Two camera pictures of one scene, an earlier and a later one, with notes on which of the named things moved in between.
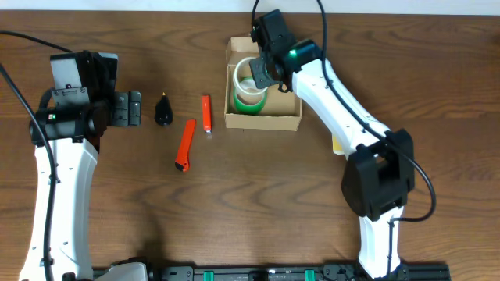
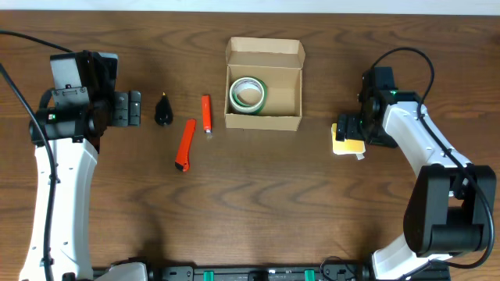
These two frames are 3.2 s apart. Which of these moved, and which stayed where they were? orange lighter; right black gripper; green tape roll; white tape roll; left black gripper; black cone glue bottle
Moved: white tape roll; right black gripper
Stayed: black cone glue bottle; green tape roll; left black gripper; orange lighter
